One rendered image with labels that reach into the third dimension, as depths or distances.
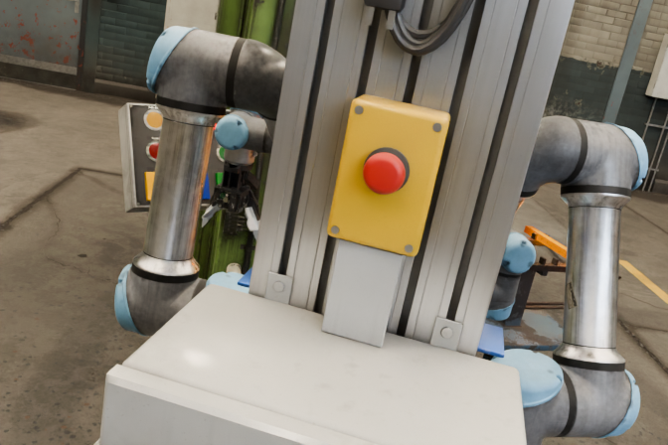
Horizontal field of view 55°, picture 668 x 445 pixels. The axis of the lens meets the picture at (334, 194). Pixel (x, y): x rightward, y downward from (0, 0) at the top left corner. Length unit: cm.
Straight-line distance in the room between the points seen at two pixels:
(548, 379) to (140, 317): 67
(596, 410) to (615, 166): 40
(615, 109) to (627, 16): 113
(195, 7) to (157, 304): 635
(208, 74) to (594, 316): 75
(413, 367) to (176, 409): 22
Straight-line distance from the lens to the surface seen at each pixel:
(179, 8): 740
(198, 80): 106
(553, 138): 112
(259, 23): 205
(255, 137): 144
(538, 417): 111
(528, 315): 229
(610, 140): 118
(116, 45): 824
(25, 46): 862
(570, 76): 856
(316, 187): 65
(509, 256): 136
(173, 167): 109
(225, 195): 159
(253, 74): 104
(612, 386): 118
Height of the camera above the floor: 154
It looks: 16 degrees down
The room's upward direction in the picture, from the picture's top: 11 degrees clockwise
